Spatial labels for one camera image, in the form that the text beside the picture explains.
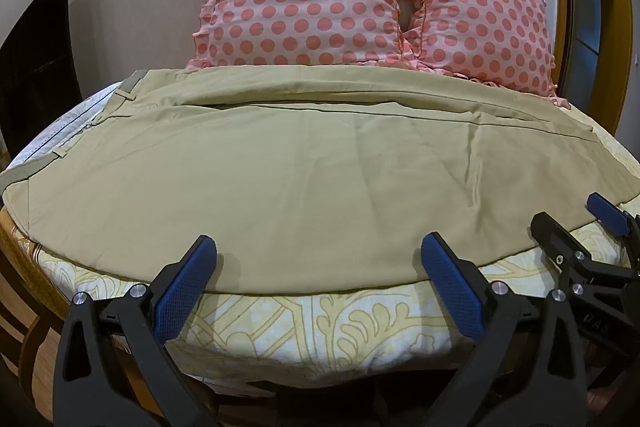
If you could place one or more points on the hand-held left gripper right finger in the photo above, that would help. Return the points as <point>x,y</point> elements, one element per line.
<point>452,289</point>

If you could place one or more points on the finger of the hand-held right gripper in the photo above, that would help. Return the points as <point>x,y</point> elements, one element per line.
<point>607,212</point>
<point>557,239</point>

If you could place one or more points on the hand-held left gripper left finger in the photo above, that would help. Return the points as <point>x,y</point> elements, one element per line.
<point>184,289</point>

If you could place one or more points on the khaki pants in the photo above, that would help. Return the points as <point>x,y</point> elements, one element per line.
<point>300,187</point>

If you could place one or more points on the yellow patterned bed sheet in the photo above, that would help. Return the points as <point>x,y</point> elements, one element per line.
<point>300,332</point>

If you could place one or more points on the dark panelled door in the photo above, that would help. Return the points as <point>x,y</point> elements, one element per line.
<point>595,7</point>

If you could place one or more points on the dark window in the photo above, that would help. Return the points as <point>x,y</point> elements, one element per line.
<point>35,67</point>

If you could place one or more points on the wooden bed frame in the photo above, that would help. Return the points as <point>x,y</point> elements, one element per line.
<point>30,307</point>

